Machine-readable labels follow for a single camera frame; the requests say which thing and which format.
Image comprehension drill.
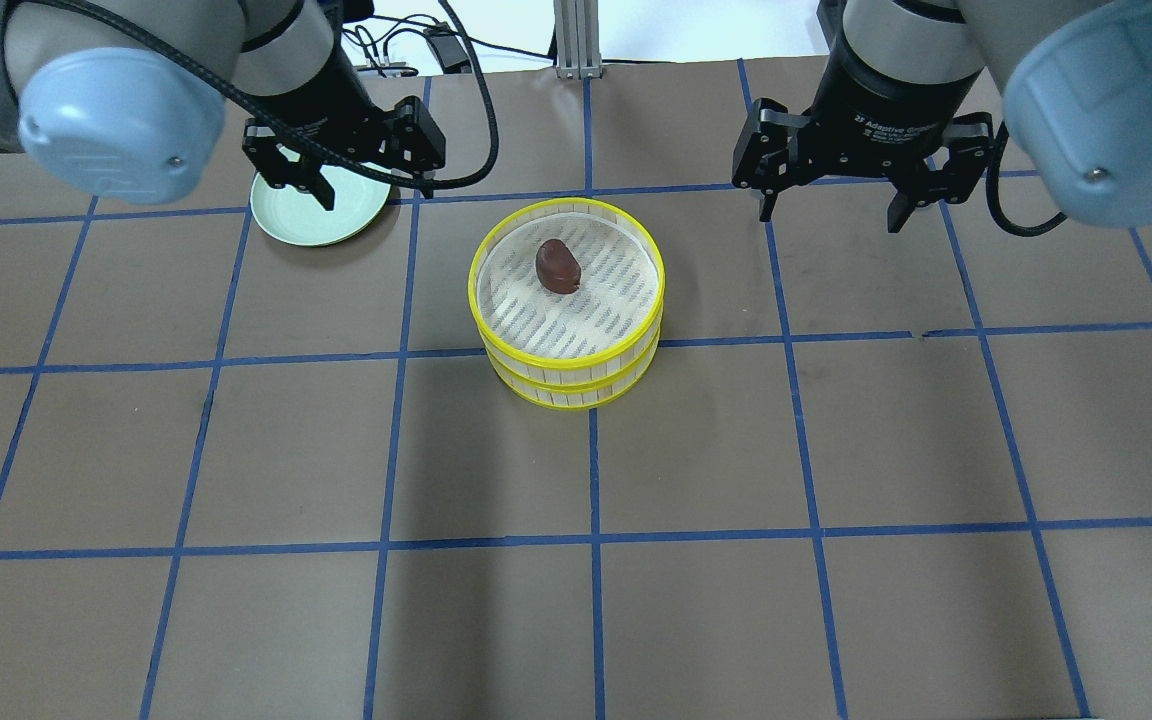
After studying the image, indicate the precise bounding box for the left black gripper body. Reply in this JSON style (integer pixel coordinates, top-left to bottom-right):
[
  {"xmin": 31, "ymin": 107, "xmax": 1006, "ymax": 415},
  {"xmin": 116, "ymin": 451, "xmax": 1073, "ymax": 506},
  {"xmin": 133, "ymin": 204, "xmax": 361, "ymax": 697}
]
[{"xmin": 242, "ymin": 50, "xmax": 445, "ymax": 191}]

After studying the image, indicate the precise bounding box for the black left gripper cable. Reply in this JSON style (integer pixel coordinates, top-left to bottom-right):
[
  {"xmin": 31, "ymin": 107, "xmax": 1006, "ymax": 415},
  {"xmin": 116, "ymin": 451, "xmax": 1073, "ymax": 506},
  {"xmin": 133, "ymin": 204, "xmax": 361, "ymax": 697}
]
[{"xmin": 36, "ymin": 0, "xmax": 501, "ymax": 194}]

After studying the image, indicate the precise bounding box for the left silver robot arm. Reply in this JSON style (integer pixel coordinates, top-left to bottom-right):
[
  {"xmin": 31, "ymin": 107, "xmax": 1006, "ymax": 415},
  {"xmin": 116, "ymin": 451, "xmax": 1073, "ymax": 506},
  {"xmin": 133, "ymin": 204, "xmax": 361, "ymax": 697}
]
[{"xmin": 0, "ymin": 1, "xmax": 445, "ymax": 209}]

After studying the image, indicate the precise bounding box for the aluminium frame post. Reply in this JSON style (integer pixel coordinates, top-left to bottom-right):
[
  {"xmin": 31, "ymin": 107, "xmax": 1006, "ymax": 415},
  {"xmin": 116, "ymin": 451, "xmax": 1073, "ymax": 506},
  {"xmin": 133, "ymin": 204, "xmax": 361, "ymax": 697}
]
[{"xmin": 553, "ymin": 0, "xmax": 604, "ymax": 79}]

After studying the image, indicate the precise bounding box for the light green plate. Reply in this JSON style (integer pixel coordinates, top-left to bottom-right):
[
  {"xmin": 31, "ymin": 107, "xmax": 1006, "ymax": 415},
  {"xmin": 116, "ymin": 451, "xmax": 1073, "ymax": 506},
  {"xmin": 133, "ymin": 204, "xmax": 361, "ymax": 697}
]
[{"xmin": 250, "ymin": 167, "xmax": 393, "ymax": 247}]

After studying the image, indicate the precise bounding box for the brown steamed bun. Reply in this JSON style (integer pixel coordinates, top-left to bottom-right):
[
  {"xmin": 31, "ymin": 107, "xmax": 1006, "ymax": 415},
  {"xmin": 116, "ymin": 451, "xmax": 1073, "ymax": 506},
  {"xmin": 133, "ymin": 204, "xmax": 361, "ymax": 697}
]
[{"xmin": 535, "ymin": 238, "xmax": 582, "ymax": 295}]

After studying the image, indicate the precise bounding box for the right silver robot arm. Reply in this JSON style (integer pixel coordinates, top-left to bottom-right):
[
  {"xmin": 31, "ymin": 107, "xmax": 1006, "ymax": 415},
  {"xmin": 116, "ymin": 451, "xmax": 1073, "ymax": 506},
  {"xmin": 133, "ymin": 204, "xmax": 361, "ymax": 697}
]
[{"xmin": 732, "ymin": 1, "xmax": 1152, "ymax": 237}]

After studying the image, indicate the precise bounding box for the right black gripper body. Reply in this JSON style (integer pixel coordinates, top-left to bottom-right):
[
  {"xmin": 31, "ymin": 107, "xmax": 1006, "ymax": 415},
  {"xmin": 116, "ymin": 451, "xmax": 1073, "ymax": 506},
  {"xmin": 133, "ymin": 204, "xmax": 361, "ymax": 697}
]
[{"xmin": 732, "ymin": 29, "xmax": 995, "ymax": 197}]

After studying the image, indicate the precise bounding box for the yellow steamer layer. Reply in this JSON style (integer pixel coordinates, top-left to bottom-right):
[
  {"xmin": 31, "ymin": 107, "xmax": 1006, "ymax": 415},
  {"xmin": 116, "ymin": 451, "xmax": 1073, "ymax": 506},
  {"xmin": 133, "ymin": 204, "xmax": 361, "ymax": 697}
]
[
  {"xmin": 486, "ymin": 328, "xmax": 660, "ymax": 411},
  {"xmin": 467, "ymin": 199, "xmax": 666, "ymax": 370}
]

